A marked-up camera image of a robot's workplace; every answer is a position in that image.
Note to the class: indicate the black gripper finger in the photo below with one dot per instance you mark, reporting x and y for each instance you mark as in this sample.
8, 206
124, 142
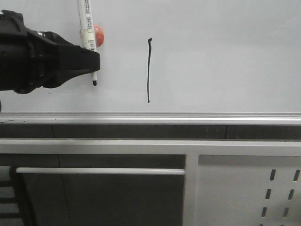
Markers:
66, 61

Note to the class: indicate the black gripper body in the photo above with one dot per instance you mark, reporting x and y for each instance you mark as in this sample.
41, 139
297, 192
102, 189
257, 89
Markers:
26, 57

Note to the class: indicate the red round magnet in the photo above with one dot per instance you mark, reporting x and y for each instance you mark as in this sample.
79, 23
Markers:
99, 37

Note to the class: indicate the white whiteboard marker pen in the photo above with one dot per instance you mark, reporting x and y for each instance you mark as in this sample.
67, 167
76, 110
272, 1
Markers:
87, 32

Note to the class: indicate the white horizontal metal rod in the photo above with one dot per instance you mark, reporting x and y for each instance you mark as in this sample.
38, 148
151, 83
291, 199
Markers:
117, 171

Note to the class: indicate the white perforated metal panel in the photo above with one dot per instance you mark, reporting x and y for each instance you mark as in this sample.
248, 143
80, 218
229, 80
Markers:
248, 191

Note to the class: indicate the whiteboard with aluminium frame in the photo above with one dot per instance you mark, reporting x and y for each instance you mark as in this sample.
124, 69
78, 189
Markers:
181, 62

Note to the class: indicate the white metal stand frame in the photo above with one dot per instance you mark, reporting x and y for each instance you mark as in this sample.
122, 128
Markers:
191, 148

